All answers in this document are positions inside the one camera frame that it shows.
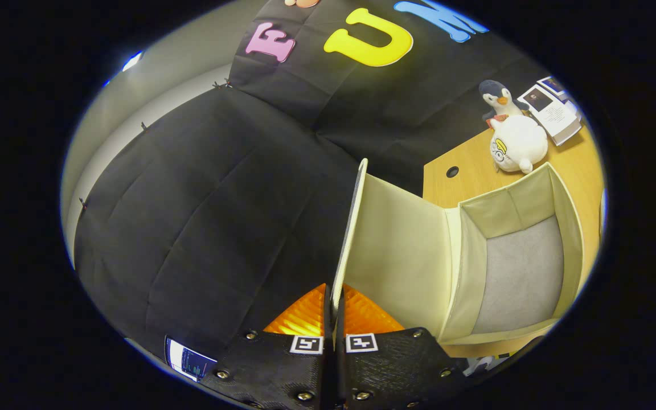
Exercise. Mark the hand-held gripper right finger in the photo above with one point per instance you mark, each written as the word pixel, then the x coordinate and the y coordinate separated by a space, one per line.
pixel 396 370

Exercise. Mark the black backdrop cloth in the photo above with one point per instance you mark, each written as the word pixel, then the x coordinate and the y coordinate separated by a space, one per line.
pixel 203 216

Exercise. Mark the thick white book, dark photo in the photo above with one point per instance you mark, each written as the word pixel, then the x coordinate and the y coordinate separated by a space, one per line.
pixel 556 117

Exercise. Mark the white book, blue picture cover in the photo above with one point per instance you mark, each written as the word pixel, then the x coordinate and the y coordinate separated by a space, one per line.
pixel 553 85

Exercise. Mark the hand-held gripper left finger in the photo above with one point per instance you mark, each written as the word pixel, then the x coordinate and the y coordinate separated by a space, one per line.
pixel 271 370

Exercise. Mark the grey fabric storage box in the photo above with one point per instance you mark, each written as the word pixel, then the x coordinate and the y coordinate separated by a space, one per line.
pixel 402 256

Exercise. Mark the penguin plush toy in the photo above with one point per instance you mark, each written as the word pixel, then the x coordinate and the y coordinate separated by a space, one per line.
pixel 499 99

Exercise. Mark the white plush toy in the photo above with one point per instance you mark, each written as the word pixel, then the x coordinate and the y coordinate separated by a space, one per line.
pixel 519 142

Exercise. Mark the small ceiling light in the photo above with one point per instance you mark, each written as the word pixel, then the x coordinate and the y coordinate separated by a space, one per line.
pixel 132 60

